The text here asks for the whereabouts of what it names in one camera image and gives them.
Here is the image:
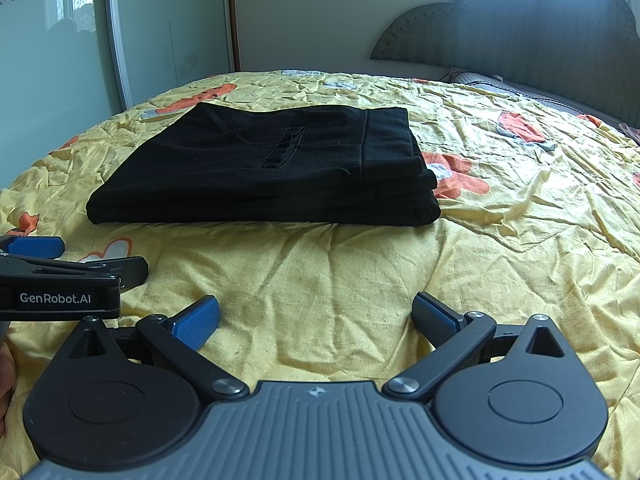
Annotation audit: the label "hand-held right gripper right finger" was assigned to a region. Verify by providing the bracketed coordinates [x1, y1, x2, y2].
[381, 291, 574, 403]

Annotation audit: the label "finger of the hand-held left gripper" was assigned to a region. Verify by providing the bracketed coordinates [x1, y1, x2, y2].
[80, 255, 150, 292]
[0, 235, 67, 259]

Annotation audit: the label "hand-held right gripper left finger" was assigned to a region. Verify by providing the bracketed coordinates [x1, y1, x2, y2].
[67, 295, 250, 402]

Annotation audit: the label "black pants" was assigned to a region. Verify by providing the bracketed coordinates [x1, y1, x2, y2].
[86, 102, 442, 227]

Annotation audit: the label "person's left hand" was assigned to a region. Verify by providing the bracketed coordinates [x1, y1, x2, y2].
[0, 344, 17, 438]

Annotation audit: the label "yellow floral quilt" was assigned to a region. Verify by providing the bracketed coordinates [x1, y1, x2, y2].
[0, 69, 640, 463]

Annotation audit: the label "glass sliding wardrobe door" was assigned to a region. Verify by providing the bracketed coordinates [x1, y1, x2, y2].
[0, 0, 127, 192]
[104, 0, 237, 111]

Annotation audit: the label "grey mattress sheet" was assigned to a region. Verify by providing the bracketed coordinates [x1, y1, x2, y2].
[440, 66, 640, 127]

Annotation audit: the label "grey padded headboard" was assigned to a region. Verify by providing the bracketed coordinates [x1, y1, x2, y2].
[370, 0, 640, 97]

